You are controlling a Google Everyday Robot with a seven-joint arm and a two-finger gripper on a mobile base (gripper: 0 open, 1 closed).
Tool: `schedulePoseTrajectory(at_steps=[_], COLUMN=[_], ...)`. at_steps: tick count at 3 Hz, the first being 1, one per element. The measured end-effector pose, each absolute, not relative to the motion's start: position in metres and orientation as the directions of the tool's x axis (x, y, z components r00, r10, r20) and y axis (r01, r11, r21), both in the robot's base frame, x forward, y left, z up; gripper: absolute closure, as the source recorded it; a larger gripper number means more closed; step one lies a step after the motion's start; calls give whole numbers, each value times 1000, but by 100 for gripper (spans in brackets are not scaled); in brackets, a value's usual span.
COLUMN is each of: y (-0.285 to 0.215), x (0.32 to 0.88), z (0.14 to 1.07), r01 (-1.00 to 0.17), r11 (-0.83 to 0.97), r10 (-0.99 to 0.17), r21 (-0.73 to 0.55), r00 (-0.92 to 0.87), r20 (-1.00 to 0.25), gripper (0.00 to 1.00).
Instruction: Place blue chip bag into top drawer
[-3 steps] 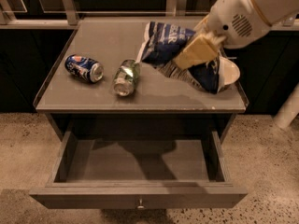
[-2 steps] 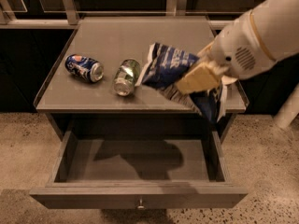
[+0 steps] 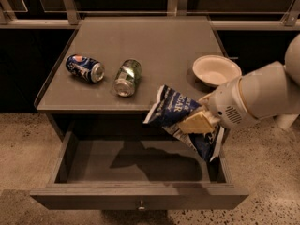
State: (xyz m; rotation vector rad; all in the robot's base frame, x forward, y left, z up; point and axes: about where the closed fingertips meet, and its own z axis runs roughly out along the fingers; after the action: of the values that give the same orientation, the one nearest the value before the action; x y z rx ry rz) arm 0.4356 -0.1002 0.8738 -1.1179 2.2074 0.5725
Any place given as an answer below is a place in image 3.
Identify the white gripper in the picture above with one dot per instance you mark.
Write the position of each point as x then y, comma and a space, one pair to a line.
225, 102

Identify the blue chip bag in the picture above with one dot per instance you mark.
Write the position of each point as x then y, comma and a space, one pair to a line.
170, 109

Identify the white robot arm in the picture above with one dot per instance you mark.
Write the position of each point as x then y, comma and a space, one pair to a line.
269, 91

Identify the grey drawer cabinet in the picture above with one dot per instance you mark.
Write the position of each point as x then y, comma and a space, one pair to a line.
166, 47

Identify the metal drawer knob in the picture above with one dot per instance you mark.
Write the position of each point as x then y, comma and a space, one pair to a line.
141, 206

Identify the open grey top drawer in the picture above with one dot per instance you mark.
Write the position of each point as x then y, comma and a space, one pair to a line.
110, 168

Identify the white bowl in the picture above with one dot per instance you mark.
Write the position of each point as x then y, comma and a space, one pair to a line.
214, 70

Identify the green soda can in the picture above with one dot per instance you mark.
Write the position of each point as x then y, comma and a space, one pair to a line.
127, 78

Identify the blue soda can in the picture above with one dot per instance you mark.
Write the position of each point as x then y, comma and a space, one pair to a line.
89, 69

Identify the metal railing frame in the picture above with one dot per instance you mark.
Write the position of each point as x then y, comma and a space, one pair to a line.
221, 14

